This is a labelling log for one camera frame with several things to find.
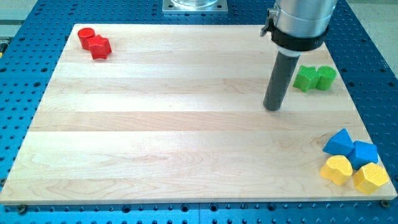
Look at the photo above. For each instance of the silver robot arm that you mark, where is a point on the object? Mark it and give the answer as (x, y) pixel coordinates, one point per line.
(298, 26)

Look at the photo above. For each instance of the green star block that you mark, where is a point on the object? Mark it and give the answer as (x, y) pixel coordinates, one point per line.
(307, 78)

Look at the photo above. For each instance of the red star block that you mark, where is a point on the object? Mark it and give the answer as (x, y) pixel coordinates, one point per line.
(99, 47)

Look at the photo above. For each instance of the light wooden board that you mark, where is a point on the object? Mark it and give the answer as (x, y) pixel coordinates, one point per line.
(175, 114)

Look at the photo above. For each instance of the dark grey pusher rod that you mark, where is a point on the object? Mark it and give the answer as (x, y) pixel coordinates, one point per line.
(284, 66)

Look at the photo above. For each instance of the green cylinder block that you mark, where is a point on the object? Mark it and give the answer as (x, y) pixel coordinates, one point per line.
(327, 76)

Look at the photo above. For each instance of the red cylinder block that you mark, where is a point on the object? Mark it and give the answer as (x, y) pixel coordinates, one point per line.
(84, 34)

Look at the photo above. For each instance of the blue triangle block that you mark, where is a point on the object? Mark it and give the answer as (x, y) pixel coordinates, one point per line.
(339, 144)

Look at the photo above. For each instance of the yellow heart block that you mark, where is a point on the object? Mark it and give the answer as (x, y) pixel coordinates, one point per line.
(337, 169)

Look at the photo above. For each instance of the blue cube block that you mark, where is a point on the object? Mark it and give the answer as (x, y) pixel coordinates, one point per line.
(362, 154)

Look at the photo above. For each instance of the blue perforated metal table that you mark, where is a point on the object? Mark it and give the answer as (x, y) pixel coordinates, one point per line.
(34, 52)

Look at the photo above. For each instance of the yellow hexagon block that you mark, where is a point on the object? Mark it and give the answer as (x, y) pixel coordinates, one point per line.
(369, 178)

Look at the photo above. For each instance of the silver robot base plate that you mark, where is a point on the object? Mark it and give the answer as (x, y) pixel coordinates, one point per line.
(194, 6)

